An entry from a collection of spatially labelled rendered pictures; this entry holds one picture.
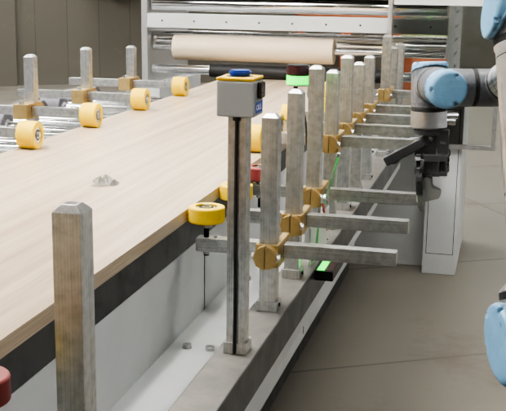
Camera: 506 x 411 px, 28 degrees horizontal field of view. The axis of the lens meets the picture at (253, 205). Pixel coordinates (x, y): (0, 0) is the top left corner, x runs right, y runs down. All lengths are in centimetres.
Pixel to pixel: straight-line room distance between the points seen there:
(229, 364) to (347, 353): 207
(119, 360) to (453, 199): 320
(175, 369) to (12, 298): 55
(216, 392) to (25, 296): 37
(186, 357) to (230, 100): 60
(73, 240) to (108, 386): 78
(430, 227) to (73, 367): 388
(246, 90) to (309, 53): 313
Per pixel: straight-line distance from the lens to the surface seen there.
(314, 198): 259
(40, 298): 164
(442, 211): 495
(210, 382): 182
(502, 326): 178
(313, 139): 259
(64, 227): 116
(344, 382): 367
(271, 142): 210
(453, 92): 244
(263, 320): 213
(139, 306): 201
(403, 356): 394
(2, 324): 153
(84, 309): 118
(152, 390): 200
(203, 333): 229
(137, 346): 202
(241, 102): 181
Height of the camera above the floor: 140
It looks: 13 degrees down
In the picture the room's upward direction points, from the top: 1 degrees clockwise
